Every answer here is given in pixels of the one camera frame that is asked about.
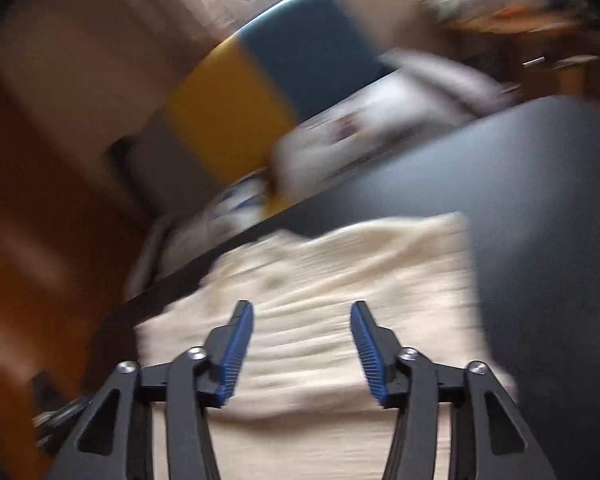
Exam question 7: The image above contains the deer print pillow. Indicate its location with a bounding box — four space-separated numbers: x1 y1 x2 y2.
272 70 472 202

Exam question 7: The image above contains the cream knitted sweater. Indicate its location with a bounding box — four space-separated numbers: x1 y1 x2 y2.
136 214 490 479

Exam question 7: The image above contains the grey yellow blue sofa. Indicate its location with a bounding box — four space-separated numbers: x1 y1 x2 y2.
107 0 513 298

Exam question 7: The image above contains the wooden desk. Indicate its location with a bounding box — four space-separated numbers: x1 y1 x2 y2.
424 0 600 101

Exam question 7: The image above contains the geometric pattern pillow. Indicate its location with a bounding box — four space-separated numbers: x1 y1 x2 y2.
159 173 282 276

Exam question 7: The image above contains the wooden wardrobe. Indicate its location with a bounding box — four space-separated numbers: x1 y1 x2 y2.
0 78 145 479

